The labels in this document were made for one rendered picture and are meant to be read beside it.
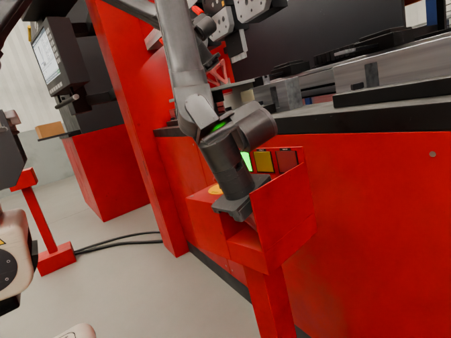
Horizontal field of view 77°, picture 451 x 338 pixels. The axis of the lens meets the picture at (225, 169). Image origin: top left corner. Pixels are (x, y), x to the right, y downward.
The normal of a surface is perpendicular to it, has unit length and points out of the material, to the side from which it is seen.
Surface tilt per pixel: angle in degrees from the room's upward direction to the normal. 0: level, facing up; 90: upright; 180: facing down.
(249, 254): 90
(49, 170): 90
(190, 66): 54
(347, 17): 90
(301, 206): 90
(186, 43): 67
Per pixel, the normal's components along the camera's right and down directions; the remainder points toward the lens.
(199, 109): 0.15, -0.22
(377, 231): -0.83, 0.32
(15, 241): 0.56, 0.07
